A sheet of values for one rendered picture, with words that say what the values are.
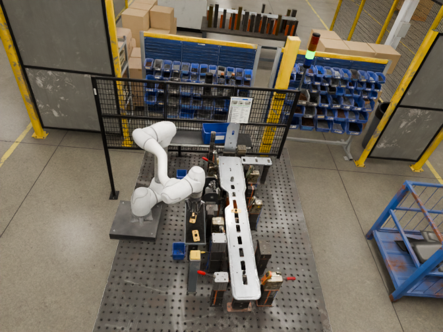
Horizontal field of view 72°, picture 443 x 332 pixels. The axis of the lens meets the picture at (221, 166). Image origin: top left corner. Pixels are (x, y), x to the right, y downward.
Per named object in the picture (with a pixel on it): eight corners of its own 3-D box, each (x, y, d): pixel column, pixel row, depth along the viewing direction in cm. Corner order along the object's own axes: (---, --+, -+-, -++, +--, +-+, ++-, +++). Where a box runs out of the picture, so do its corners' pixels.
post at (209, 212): (209, 244, 254) (213, 214, 227) (203, 244, 253) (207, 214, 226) (209, 240, 257) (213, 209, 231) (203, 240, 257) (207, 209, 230)
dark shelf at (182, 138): (252, 149, 306) (252, 147, 304) (160, 145, 295) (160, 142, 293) (249, 136, 322) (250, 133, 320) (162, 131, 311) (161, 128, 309)
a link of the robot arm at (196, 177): (196, 178, 196) (180, 188, 189) (197, 160, 186) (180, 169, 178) (207, 188, 191) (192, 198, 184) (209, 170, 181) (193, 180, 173)
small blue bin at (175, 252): (184, 260, 241) (184, 254, 235) (171, 260, 239) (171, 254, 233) (184, 248, 249) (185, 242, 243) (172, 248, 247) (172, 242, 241)
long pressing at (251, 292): (265, 300, 195) (266, 298, 194) (231, 300, 192) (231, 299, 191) (240, 157, 296) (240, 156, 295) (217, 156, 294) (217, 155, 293)
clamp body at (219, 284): (223, 308, 217) (230, 284, 193) (207, 308, 215) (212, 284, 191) (222, 295, 224) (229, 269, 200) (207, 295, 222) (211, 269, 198)
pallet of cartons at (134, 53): (154, 112, 512) (152, 50, 442) (103, 109, 502) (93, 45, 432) (160, 78, 601) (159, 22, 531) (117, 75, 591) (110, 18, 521)
